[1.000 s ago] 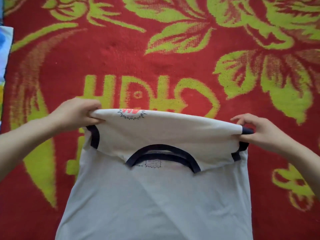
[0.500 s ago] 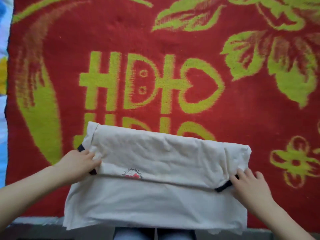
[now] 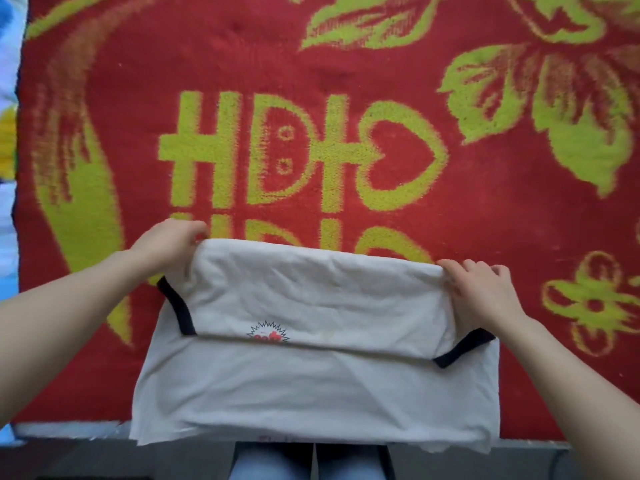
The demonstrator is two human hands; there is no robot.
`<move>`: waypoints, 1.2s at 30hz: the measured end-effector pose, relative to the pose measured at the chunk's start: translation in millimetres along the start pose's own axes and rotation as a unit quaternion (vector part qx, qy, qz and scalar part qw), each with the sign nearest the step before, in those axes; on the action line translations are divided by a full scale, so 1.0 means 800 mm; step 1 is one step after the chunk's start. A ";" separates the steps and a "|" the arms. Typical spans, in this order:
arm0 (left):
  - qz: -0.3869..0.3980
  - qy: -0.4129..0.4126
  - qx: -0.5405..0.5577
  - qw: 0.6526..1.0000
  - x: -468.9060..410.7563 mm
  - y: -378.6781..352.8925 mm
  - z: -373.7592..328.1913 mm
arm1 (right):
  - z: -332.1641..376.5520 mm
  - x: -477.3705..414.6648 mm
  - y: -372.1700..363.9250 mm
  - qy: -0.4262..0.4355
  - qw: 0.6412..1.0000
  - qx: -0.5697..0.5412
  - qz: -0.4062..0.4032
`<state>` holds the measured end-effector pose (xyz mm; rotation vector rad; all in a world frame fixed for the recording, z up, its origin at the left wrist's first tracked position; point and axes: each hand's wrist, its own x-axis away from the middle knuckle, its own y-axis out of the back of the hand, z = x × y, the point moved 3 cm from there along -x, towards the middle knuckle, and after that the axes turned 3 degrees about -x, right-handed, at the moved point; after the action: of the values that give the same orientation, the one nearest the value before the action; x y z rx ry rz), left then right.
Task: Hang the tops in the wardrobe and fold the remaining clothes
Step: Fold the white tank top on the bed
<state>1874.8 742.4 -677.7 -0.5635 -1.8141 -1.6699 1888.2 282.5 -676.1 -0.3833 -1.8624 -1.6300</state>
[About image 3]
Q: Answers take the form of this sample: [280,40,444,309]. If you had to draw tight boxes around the light blue patterned bedsheet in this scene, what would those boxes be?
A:
[0,0,28,445]

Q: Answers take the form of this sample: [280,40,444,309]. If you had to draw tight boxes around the person's right hand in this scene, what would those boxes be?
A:
[436,259,526,335]

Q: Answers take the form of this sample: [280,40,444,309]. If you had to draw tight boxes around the white shirt with black trim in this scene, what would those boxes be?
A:
[129,238,502,454]

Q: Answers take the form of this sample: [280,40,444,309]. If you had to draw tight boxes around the red blanket with green pattern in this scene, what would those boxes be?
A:
[11,0,640,441]

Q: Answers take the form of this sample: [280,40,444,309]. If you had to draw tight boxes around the person's right forearm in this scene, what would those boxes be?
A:
[492,317,640,480]

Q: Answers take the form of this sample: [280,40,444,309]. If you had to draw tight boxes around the person's left forearm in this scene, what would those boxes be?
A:
[0,250,146,425]

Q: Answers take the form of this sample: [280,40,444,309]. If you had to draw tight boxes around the person's left hand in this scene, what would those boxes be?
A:
[128,218,209,275]

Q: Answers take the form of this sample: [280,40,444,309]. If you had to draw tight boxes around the person's blue jeans legs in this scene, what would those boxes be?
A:
[229,441,396,480]

